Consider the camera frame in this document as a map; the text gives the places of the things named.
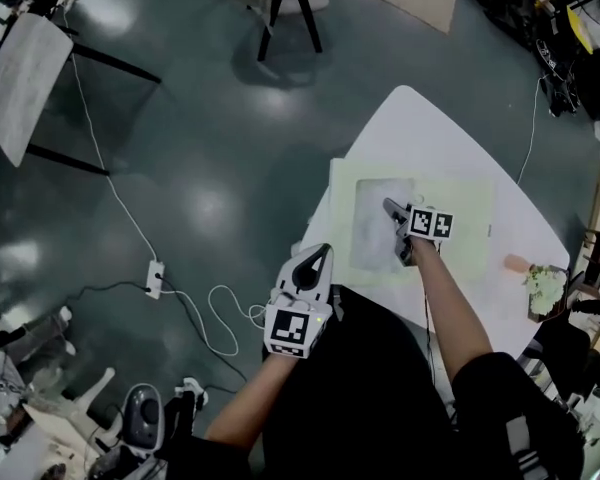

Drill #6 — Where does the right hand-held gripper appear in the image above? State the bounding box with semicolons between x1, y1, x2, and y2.
382;197;456;268

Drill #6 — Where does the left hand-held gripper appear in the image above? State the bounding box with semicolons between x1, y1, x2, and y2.
262;242;336;361

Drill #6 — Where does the white cloth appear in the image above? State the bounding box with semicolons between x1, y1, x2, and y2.
352;177;417;273

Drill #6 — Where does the pale green tray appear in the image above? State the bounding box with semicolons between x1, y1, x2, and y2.
327;157;497;290

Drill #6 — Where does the person's left forearm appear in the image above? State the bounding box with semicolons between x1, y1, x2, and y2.
204;355;301;452

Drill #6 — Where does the person's right forearm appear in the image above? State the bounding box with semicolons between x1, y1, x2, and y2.
409;237;495;377

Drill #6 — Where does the person's black clothing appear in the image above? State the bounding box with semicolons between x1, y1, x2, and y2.
159;283;586;480

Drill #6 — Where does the white power strip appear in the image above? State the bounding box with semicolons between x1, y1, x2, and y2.
145;259;167;301

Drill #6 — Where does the pink vase with white flowers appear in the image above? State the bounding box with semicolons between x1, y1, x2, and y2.
503;253;570;315

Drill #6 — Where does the white humanoid robot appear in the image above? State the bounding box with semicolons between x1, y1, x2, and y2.
121;382;164;462

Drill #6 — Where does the white curved-leg stool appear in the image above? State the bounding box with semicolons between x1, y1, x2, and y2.
21;366;127;450

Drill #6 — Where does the grey table with black legs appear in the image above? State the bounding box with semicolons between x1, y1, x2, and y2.
0;12;163;177

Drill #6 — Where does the looped white cable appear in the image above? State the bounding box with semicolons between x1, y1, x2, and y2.
171;284;277;358

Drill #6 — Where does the long black cable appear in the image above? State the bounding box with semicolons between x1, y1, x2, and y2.
159;274;249;385

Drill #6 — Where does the thin black cable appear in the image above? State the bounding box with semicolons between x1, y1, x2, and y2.
71;280;152;305

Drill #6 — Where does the long white cable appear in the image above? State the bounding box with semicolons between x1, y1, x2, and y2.
61;11;159;265

